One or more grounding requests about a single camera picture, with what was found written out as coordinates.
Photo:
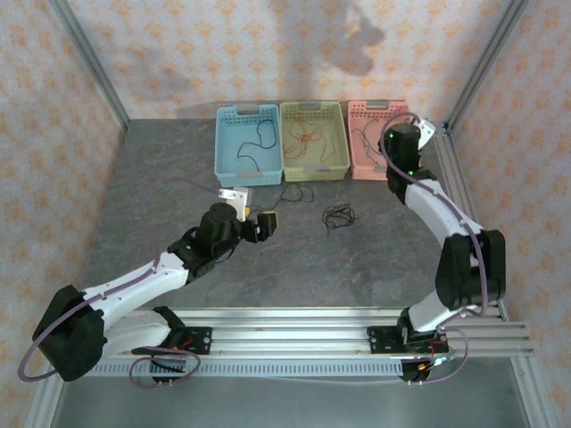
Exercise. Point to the blue plastic basket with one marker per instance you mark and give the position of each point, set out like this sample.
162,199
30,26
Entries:
232,151

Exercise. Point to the aluminium frame bar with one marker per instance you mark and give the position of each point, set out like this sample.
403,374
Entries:
540,401
47,410

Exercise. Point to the pink plastic basket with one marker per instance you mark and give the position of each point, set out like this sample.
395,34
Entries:
357,169

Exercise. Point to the green plastic basket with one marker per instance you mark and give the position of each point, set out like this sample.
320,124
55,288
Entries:
314,171

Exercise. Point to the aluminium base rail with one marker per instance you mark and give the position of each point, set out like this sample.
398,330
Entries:
290,339

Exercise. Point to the aluminium frame post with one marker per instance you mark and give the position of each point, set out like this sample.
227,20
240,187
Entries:
485,62
89,62

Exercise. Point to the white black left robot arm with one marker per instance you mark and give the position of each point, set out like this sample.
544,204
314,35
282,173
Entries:
134,285

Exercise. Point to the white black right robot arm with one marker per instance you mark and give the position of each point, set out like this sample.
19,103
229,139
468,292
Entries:
432,209

